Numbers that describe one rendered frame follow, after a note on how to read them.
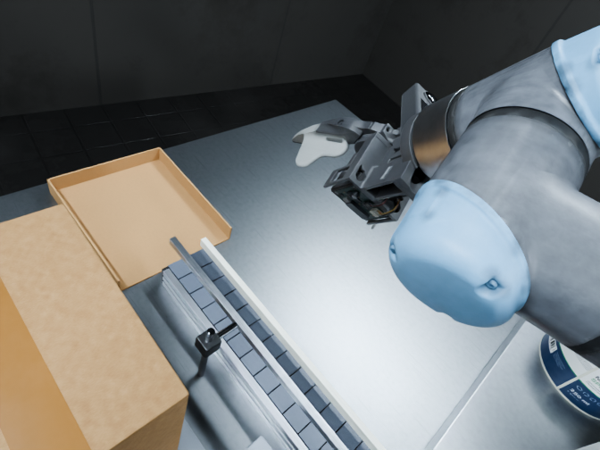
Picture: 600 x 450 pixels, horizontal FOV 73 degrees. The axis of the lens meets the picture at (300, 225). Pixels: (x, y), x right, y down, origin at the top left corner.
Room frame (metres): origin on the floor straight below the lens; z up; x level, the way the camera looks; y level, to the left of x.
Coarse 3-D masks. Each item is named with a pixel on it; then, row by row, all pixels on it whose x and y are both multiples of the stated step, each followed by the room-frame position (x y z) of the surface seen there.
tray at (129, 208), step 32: (128, 160) 0.66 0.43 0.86; (160, 160) 0.73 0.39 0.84; (64, 192) 0.53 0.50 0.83; (96, 192) 0.56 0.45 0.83; (128, 192) 0.59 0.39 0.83; (160, 192) 0.63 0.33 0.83; (192, 192) 0.66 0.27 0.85; (96, 224) 0.48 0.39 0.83; (128, 224) 0.51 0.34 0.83; (160, 224) 0.54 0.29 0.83; (192, 224) 0.58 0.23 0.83; (224, 224) 0.59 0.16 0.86; (128, 256) 0.44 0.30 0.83; (160, 256) 0.47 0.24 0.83
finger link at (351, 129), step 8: (328, 120) 0.42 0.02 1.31; (336, 120) 0.41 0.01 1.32; (344, 120) 0.40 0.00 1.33; (352, 120) 0.40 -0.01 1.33; (360, 120) 0.40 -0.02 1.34; (320, 128) 0.41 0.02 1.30; (328, 128) 0.41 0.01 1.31; (336, 128) 0.40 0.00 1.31; (344, 128) 0.39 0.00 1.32; (352, 128) 0.39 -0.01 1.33; (360, 128) 0.39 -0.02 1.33; (368, 128) 0.38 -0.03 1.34; (344, 136) 0.39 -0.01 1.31; (352, 136) 0.39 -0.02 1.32; (360, 136) 0.38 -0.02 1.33; (352, 144) 0.39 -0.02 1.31
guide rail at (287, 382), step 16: (176, 240) 0.43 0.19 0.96; (208, 288) 0.36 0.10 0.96; (224, 304) 0.35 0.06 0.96; (240, 320) 0.33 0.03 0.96; (256, 352) 0.30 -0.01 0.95; (272, 368) 0.28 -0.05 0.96; (288, 384) 0.26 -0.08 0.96; (304, 400) 0.25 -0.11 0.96; (320, 416) 0.24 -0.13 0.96; (320, 432) 0.22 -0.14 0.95; (336, 448) 0.21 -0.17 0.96
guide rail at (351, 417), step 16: (208, 240) 0.49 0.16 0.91; (224, 272) 0.45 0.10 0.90; (240, 288) 0.42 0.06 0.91; (256, 304) 0.40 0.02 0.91; (272, 320) 0.38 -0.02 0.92; (288, 336) 0.37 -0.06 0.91; (304, 368) 0.33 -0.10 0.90; (320, 384) 0.31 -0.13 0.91; (336, 400) 0.29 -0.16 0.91; (352, 416) 0.28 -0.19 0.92; (368, 432) 0.26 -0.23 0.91; (384, 448) 0.25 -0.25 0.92
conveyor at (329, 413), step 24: (192, 288) 0.40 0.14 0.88; (216, 312) 0.37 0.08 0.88; (240, 312) 0.39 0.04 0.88; (240, 336) 0.35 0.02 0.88; (264, 336) 0.37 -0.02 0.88; (240, 360) 0.31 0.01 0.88; (288, 360) 0.34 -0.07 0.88; (264, 384) 0.28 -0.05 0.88; (312, 384) 0.32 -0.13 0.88; (288, 408) 0.27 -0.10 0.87; (336, 408) 0.29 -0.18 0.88; (312, 432) 0.24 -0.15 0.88; (336, 432) 0.26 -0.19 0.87
